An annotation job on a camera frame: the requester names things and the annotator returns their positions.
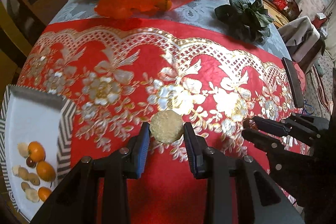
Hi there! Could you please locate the red jujube date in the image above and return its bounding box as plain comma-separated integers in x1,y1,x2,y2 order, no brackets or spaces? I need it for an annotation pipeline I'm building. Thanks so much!
243,118,258,131

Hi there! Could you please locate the pale rock sugar piece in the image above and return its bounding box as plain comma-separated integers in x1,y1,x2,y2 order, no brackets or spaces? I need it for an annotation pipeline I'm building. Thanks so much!
150,110,184,144

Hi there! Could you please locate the black phone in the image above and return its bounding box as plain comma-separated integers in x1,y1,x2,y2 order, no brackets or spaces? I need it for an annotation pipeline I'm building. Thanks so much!
282,57,304,108

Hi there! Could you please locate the red gold embroidered tablecloth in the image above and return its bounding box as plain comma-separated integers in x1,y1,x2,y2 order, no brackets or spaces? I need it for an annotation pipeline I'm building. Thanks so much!
16,17,309,224

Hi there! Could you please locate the orange kumquat in tray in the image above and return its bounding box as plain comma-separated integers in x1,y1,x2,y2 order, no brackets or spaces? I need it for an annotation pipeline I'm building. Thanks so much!
36,161,56,182
28,141,46,162

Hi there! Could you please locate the red jujube in tray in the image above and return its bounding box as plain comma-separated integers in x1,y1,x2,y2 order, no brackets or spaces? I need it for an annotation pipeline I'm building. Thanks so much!
26,157,37,168

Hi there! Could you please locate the dark green leafy vegetable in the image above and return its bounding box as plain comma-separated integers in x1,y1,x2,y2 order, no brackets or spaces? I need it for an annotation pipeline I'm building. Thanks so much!
215,0,274,44

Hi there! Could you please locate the tan longan in tray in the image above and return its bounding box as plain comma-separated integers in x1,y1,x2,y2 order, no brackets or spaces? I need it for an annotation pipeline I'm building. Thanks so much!
18,166,29,181

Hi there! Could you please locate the white tray striped rim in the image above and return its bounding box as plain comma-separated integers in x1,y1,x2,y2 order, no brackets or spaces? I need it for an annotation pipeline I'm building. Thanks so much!
1,85,76,222

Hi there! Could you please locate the white lace tablecloth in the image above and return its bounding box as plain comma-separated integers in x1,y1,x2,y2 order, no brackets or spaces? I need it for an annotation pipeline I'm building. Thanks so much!
51,0,291,59

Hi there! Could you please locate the blue cable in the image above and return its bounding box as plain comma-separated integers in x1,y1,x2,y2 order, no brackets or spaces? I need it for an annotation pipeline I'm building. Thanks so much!
301,99,316,115

